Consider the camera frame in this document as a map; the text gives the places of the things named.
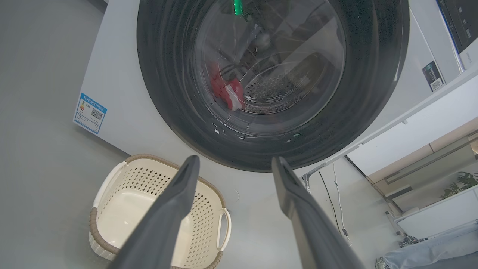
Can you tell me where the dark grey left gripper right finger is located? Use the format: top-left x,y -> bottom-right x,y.
272,156 -> 366,269

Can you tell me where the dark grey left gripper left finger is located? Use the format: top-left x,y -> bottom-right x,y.
108,155 -> 201,269

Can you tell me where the red and white garment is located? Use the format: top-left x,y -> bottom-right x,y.
210,71 -> 245,111

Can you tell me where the washing machine glass door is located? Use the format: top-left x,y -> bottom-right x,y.
136,0 -> 410,173

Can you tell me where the cream perforated laundry basket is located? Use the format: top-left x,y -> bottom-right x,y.
89,154 -> 232,269

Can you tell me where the steel washing machine drum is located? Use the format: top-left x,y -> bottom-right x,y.
239,52 -> 329,114

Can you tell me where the white washing machine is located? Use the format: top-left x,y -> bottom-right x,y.
73,0 -> 478,269

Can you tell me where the dark washing machine control panel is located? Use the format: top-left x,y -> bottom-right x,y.
436,0 -> 478,55

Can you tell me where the blue jeans leg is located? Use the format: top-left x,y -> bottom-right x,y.
384,223 -> 478,269

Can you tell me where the white table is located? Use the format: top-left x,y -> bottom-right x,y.
394,185 -> 478,240

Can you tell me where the beige cabinet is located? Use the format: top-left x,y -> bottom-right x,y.
367,118 -> 478,214

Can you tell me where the blue energy label sticker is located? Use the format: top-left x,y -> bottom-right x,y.
73,93 -> 108,135

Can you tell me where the white partition board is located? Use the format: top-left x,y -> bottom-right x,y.
302,71 -> 478,177

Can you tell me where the green potted plant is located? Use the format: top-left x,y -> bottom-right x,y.
441,171 -> 478,199

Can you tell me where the dark sticker with QR code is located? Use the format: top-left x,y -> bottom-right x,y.
422,61 -> 445,92

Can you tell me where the black floor cable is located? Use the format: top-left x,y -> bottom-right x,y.
318,170 -> 342,232

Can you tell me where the white floor cable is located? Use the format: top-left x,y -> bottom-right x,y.
332,163 -> 353,247

